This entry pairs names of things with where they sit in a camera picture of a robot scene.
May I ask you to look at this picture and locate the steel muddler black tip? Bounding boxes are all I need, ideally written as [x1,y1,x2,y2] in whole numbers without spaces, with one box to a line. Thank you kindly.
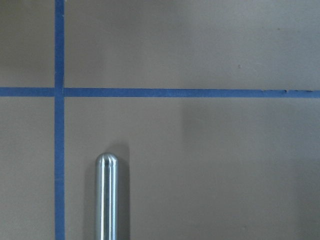
[95,152,119,240]

